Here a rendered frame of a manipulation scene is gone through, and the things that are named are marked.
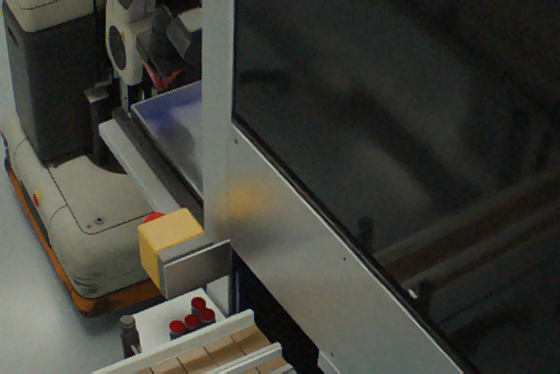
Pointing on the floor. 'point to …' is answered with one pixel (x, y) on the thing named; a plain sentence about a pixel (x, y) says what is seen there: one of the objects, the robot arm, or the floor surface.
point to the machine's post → (219, 136)
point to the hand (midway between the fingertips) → (162, 86)
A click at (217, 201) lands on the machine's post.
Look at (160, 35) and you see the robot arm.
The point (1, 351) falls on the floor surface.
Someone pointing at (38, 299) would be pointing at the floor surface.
